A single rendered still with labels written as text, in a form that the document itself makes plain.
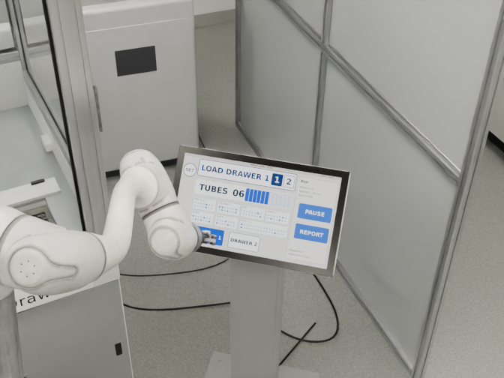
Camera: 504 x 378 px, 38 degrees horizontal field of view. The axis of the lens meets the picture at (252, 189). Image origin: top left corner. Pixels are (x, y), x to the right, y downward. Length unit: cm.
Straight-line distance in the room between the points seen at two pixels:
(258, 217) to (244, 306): 43
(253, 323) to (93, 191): 76
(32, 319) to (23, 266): 113
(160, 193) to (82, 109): 34
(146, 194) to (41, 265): 57
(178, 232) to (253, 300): 75
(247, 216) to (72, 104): 61
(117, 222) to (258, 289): 93
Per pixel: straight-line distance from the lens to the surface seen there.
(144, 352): 318
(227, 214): 216
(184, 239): 175
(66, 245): 127
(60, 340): 247
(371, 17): 277
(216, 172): 217
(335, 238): 212
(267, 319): 248
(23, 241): 126
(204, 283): 343
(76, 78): 190
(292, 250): 213
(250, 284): 238
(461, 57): 234
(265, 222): 214
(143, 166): 179
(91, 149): 203
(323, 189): 212
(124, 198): 163
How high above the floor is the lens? 247
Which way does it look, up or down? 39 degrees down
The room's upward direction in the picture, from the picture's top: 1 degrees clockwise
